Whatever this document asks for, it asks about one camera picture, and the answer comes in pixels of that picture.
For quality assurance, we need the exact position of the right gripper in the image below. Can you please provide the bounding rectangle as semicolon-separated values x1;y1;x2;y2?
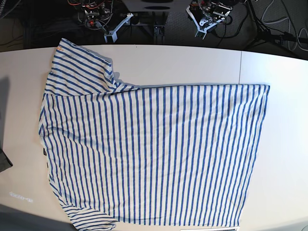
103;13;138;43

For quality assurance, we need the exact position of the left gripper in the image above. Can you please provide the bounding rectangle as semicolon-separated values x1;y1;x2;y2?
187;6;232;39

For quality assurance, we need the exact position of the blue white striped T-shirt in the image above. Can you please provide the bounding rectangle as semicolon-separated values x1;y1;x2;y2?
38;39;270;231

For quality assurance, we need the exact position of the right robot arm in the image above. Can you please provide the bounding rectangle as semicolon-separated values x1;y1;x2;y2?
67;0;138;43

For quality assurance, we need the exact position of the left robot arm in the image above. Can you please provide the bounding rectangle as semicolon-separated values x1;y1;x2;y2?
186;0;240;39

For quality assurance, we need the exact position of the black tripod stand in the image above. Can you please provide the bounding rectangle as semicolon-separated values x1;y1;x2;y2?
244;0;308;59

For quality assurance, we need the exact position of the black table clamp bracket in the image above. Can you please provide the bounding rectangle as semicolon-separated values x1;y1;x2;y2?
154;25;165;45

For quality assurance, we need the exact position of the grey cable on floor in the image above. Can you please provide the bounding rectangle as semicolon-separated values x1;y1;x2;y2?
261;0;308;52

